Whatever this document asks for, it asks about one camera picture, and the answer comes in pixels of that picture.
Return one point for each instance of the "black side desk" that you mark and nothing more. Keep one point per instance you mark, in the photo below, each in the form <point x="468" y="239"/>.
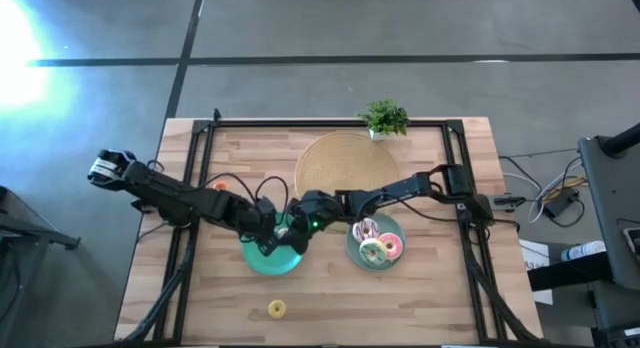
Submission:
<point x="612" y="198"/>

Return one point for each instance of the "green plant in white pot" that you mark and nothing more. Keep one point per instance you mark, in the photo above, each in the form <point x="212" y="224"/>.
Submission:
<point x="385" y="115"/>

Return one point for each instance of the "small yellow frosted donut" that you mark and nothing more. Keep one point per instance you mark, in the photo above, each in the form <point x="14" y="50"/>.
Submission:
<point x="271" y="309"/>

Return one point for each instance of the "teal round plate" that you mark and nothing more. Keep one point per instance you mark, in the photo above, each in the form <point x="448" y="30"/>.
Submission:
<point x="272" y="265"/>

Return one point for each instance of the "black plug connector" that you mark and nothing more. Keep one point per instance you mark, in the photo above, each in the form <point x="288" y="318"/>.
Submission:
<point x="506" y="202"/>

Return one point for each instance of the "grey-green round plate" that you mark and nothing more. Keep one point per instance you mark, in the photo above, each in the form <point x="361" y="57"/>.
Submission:
<point x="354" y="248"/>

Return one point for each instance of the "white paper sheet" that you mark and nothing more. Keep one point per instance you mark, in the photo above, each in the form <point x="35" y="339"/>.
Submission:
<point x="535" y="253"/>

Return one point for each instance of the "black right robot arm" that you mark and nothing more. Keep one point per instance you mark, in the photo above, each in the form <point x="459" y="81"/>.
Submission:
<point x="400" y="188"/>

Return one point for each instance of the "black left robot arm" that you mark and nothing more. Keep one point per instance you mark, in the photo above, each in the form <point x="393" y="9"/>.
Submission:
<point x="175" y="198"/>

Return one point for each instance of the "large white pink-striped donut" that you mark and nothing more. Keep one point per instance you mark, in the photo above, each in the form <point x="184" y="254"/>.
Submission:
<point x="357" y="231"/>

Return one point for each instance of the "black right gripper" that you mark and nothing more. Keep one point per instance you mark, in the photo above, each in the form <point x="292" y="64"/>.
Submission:
<point x="320" y="208"/>

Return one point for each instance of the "black aluminium table frame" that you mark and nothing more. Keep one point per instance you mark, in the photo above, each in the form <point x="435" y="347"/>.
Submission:
<point x="300" y="123"/>

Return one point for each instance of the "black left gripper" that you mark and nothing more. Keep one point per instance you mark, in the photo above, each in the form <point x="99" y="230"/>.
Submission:
<point x="265" y="228"/>

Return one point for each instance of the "large mint frosted donut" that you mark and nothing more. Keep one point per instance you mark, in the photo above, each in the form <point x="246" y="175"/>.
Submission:
<point x="365" y="258"/>

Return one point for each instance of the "black power adapter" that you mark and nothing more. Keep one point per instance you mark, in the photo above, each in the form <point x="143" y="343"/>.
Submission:
<point x="560" y="202"/>

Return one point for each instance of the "white bottle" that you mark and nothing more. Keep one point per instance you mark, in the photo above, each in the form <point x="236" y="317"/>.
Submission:
<point x="582" y="250"/>

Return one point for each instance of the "large pink frosted donut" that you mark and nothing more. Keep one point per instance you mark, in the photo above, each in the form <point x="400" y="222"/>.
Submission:
<point x="398" y="250"/>

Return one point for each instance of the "round woven straw placemat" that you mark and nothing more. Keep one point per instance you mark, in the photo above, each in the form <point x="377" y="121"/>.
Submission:
<point x="345" y="163"/>

